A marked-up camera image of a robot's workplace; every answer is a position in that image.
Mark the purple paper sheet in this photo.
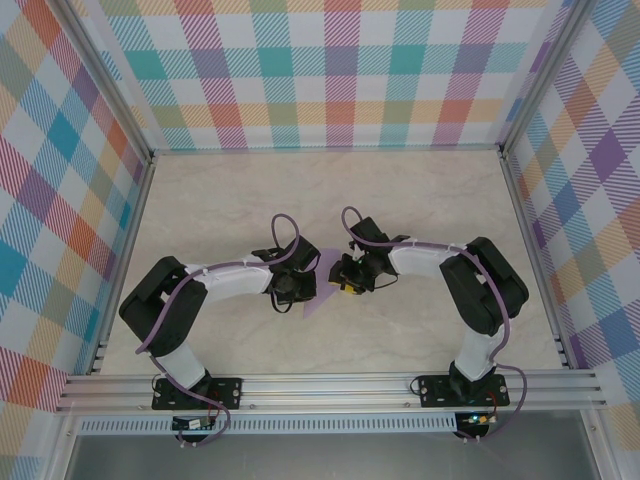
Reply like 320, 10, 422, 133
302, 248, 346, 320

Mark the aluminium front rail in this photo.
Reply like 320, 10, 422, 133
54, 368, 609, 415

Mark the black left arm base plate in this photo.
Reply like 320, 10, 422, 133
151, 375, 245, 412

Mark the aluminium back rail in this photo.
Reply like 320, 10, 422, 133
149, 143, 506, 157

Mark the perforated metal cable tray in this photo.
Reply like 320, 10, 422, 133
78, 412, 459, 435

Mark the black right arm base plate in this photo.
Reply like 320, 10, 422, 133
417, 373, 510, 409

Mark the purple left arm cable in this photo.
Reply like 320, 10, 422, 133
134, 213, 301, 449

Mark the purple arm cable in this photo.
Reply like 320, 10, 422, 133
341, 206, 530, 445
134, 213, 301, 449

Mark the aluminium side rail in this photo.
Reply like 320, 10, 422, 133
87, 154, 156, 376
499, 152, 574, 371

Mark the black round cable mount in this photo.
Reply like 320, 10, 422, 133
452, 424, 496, 442
174, 430, 214, 448

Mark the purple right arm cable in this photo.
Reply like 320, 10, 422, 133
341, 206, 530, 445

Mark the aluminium corner post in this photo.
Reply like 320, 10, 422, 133
497, 0, 594, 161
52, 0, 156, 166

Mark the aluminium lower frame bar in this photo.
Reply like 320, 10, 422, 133
579, 407, 624, 480
44, 413, 84, 480

